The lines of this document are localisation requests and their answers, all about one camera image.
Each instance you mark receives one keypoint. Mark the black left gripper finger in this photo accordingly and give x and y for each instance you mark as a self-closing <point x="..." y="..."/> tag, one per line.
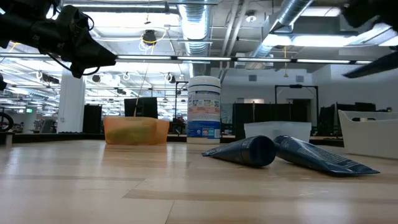
<point x="96" y="46"/>
<point x="96" y="59"/>

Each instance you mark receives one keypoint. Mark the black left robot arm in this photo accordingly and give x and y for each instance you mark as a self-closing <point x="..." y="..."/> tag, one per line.
<point x="25" y="28"/>

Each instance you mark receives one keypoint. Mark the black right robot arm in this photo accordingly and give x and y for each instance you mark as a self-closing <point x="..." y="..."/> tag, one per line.
<point x="379" y="65"/>

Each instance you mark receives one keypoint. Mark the dark blue travel tube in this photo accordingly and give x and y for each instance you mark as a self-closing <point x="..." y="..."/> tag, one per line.
<point x="245" y="151"/>
<point x="317" y="157"/>

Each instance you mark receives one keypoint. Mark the white pillar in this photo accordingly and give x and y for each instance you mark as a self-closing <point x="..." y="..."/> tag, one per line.
<point x="71" y="102"/>

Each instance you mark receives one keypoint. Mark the black ceiling device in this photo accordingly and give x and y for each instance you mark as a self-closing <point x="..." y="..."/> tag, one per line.
<point x="149" y="36"/>

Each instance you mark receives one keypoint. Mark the black cabinet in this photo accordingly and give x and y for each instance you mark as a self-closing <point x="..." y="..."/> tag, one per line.
<point x="92" y="118"/>

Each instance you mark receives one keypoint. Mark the black monitor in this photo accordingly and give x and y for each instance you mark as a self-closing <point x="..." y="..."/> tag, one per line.
<point x="141" y="107"/>

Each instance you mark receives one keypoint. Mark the orange plastic bin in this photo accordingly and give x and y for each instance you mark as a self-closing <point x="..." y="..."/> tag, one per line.
<point x="136" y="130"/>

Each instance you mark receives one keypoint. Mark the black wheel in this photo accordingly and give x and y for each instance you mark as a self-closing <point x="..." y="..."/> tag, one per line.
<point x="5" y="121"/>

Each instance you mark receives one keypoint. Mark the white wipes canister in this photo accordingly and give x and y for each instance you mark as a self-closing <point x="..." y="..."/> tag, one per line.
<point x="203" y="105"/>

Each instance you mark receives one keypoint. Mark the translucent plastic tub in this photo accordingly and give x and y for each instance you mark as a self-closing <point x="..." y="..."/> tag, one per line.
<point x="367" y="137"/>

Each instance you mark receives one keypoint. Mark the ceiling light strip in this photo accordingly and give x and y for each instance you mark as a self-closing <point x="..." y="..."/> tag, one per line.
<point x="233" y="59"/>

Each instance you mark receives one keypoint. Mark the black partition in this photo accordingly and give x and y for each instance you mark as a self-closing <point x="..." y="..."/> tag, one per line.
<point x="267" y="112"/>

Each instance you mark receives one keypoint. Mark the clear rectangular plastic container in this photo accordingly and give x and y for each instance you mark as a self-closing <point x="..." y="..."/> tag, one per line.
<point x="276" y="130"/>

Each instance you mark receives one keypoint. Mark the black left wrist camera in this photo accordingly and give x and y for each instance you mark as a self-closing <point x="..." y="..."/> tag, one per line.
<point x="77" y="70"/>

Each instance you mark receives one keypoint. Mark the silver slanted duct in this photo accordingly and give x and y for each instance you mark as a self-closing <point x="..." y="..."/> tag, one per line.
<point x="289" y="15"/>

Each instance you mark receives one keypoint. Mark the silver spiral duct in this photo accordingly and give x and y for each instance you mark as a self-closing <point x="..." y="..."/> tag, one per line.
<point x="195" y="25"/>

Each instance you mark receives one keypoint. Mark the black stand frame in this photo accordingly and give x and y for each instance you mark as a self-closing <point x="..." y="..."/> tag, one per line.
<point x="316" y="102"/>

